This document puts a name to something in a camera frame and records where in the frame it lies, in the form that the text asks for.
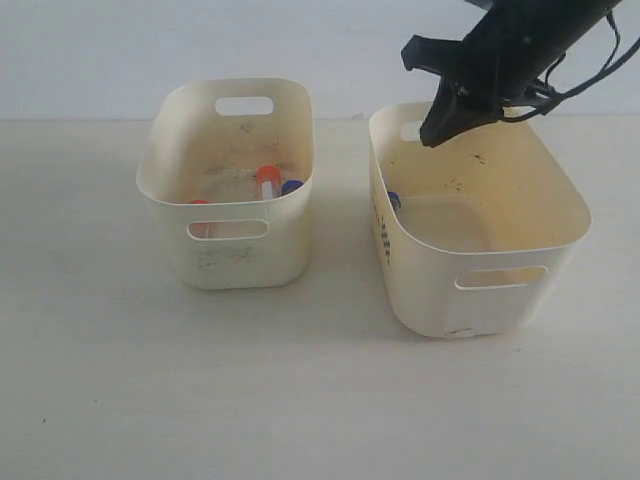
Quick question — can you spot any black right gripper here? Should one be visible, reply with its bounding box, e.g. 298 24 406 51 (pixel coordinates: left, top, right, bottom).
401 1 625 148

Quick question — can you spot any blue-capped tube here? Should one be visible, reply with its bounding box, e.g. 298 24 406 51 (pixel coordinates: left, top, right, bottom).
387 191 402 213
280 179 304 196

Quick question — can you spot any cream plastic bin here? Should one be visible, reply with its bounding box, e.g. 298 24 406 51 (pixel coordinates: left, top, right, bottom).
368 103 591 338
136 78 315 290

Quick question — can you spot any orange-capped tube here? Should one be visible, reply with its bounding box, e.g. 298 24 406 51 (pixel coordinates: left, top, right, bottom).
256 165 281 201
188 199 211 239

